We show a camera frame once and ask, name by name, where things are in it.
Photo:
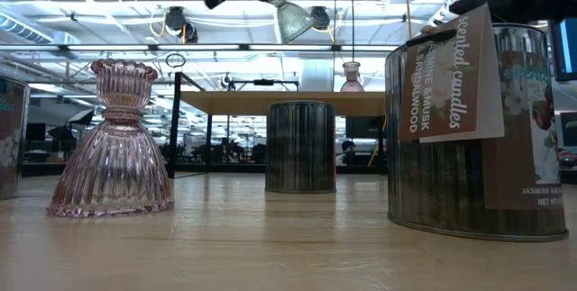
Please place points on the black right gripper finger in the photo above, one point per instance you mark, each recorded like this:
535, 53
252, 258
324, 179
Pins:
478, 2

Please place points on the green glass candlestick holder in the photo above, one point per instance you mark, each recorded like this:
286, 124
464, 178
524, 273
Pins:
293, 18

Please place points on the black tag clip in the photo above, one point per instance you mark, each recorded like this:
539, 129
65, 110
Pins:
430, 38

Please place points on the pink glass candlestick holder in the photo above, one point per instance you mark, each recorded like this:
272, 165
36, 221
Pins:
112, 156
351, 79

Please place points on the metal scented candle tin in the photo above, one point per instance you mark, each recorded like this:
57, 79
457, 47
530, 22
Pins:
11, 147
442, 183
300, 147

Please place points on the blue-screen computer monitor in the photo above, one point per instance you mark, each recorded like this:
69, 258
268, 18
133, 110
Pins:
565, 48

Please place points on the wooden riser shelf black legs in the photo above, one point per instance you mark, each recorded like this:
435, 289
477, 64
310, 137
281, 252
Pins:
252, 103

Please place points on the person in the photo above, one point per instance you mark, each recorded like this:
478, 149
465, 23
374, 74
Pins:
348, 149

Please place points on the black photo softbox light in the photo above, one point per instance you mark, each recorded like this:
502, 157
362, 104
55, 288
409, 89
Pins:
81, 117

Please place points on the dark desk monitor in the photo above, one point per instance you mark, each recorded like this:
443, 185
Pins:
35, 131

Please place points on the dark wall screen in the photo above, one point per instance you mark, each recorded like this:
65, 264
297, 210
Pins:
363, 126

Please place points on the black aluminium rig frame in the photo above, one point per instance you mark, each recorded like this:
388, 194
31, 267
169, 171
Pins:
90, 168

